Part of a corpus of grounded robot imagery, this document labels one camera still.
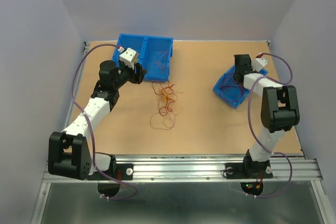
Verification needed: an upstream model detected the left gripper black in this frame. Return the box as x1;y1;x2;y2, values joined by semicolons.
113;56;147;90

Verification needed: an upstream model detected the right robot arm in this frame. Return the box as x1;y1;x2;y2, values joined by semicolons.
223;53;300;179

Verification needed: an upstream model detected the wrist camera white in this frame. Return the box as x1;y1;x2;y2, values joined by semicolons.
119;48;139;69
251;53;268;72

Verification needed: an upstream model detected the purple camera cable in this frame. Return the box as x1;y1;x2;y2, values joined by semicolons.
71;43;138;201
245;52;293;199

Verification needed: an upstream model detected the aluminium left rail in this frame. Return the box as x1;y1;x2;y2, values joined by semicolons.
63;41;91;129

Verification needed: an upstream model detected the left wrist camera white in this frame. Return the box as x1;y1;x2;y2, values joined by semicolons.
119;48;139;69

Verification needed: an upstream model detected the blue bin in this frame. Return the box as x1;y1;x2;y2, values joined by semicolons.
141;36;173;82
117;34;148;64
212;63;269;110

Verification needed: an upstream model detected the red yellow wire bundle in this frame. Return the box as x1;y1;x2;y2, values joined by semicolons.
149;83;185;131

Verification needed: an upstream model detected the pink thin wire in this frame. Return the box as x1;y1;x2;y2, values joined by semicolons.
152;49;170;71

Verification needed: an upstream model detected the aluminium rail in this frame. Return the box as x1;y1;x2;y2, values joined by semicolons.
63;41;91;129
43;154;322;183

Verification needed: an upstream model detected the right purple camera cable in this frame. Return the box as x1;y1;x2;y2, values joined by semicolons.
245;52;293;199

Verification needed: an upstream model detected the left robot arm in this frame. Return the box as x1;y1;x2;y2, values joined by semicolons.
48;60;146;180

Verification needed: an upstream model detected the aluminium front rail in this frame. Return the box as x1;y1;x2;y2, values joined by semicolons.
43;154;322;183

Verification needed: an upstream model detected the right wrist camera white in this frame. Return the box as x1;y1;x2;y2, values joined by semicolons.
251;53;268;72

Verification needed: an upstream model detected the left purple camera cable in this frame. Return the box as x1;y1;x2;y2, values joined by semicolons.
71;43;138;201

